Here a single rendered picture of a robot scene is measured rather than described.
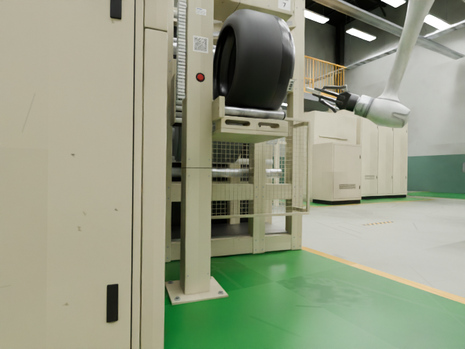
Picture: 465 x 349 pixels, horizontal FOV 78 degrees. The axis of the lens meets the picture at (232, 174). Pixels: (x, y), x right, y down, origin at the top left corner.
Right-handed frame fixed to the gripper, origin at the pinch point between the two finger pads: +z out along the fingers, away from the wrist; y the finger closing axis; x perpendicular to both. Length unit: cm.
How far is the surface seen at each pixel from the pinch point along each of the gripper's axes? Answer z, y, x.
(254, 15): 37.3, -24.7, -1.1
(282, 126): 8.6, 20.1, -2.3
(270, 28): 28.2, -20.9, -0.6
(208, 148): 34, 36, -27
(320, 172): 25, 221, 429
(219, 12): 83, -23, 41
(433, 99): -188, 104, 1209
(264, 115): 18.2, 16.9, -5.5
